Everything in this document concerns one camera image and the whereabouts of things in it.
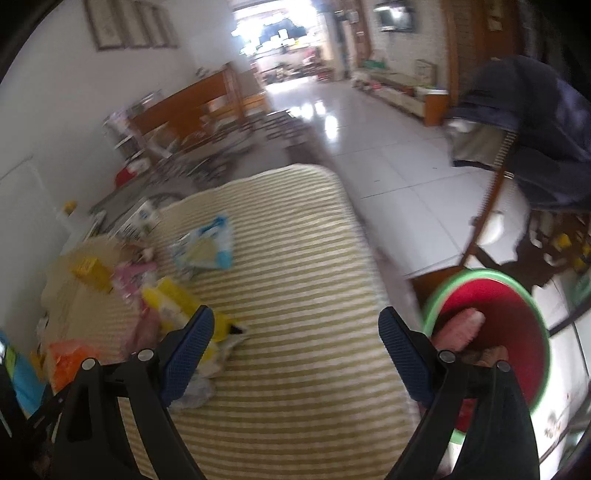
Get wooden bench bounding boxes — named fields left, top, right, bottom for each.
left=127, top=62, right=269, bottom=153

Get framed wall picture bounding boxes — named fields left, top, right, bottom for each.
left=141, top=0, right=167, bottom=48
left=85, top=0, right=126, bottom=51
left=121, top=0, right=151, bottom=48
left=157, top=4, right=181, bottom=49

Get orange plastic wrapper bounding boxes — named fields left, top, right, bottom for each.
left=46, top=339, right=102, bottom=393

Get white milk carton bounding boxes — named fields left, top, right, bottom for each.
left=121, top=200, right=160, bottom=243

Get red bucket with green rim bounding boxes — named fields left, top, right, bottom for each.
left=422, top=268, right=552, bottom=446

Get white blue paper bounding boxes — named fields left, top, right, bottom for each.
left=170, top=364, right=219, bottom=411

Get navy jacket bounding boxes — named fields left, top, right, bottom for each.
left=445, top=55, right=591, bottom=213

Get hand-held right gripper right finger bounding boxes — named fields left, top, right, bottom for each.
left=378, top=307, right=541, bottom=480

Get grey patterned rug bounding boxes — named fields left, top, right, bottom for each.
left=90, top=111, right=338, bottom=217

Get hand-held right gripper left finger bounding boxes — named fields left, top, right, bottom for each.
left=53, top=305, right=216, bottom=480

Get pink white wrapper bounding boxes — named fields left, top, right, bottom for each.
left=113, top=261, right=158, bottom=301

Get wall television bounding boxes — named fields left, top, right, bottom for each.
left=375, top=2, right=414, bottom=32

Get yellow cardboard box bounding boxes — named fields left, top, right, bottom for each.
left=69, top=256, right=114, bottom=294

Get pink printed plastic bag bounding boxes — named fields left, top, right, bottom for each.
left=131, top=309, right=164, bottom=354

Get hanging laundry clothes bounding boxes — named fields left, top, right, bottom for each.
left=240, top=14, right=310, bottom=44

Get yellow striped blanket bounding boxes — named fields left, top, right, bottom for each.
left=39, top=164, right=423, bottom=480

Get blue white wrapper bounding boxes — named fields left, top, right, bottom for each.
left=171, top=215, right=234, bottom=278

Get teal plastic object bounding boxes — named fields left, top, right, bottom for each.
left=0, top=342, right=48, bottom=411

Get yellow wrapper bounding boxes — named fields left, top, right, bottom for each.
left=141, top=277, right=250, bottom=365

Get wooden television cabinet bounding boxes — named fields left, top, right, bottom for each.
left=353, top=60, right=451, bottom=126

